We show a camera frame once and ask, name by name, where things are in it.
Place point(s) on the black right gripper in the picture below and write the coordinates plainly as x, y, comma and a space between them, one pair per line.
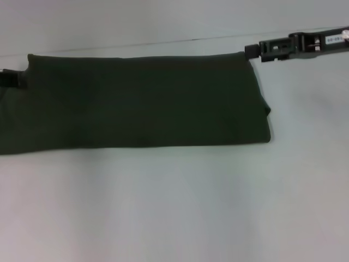
319, 43

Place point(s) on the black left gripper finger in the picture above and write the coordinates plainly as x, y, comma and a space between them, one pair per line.
13, 79

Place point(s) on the dark green FREE t-shirt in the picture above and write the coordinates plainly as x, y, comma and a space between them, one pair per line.
136, 103

